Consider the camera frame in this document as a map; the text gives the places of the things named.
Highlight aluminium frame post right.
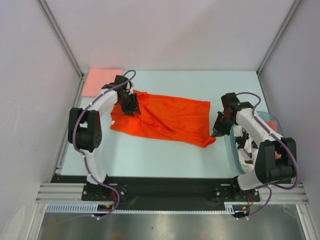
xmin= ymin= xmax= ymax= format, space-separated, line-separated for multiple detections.
xmin=256 ymin=0 xmax=304 ymax=77

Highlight orange polo t-shirt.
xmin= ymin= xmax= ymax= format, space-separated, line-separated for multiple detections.
xmin=110 ymin=90 xmax=216 ymax=148

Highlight teal plastic laundry bin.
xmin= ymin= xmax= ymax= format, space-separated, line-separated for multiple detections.
xmin=224 ymin=111 xmax=284 ymax=174

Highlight blue slotted cable duct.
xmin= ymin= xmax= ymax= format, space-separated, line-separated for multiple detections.
xmin=224 ymin=202 xmax=265 ymax=215
xmin=46 ymin=203 xmax=114 ymax=214

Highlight aluminium frame post left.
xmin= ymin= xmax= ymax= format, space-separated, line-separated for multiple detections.
xmin=37 ymin=0 xmax=85 ymax=80

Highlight aluminium frame post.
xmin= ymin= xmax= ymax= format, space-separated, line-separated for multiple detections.
xmin=256 ymin=0 xmax=304 ymax=77
xmin=37 ymin=0 xmax=85 ymax=80

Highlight pink garment in bin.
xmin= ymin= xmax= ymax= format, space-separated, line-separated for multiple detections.
xmin=266 ymin=120 xmax=281 ymax=160

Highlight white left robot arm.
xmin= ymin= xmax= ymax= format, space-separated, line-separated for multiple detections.
xmin=67 ymin=70 xmax=141 ymax=200

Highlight aluminium front rail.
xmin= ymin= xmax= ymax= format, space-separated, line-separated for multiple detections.
xmin=35 ymin=183 xmax=309 ymax=205

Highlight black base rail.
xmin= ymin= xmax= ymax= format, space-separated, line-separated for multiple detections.
xmin=50 ymin=175 xmax=261 ymax=212

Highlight blue slotted cable duct right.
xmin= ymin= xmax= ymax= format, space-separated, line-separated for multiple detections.
xmin=224 ymin=202 xmax=265 ymax=215

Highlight blue slotted cable duct left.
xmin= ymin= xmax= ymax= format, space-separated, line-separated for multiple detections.
xmin=46 ymin=203 xmax=114 ymax=214

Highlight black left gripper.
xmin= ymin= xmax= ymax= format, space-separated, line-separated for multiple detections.
xmin=117 ymin=92 xmax=141 ymax=117

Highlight folded pink t-shirt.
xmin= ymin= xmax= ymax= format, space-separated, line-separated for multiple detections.
xmin=81 ymin=68 xmax=123 ymax=98

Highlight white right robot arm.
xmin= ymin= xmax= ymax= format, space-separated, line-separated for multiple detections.
xmin=212 ymin=92 xmax=300 ymax=201

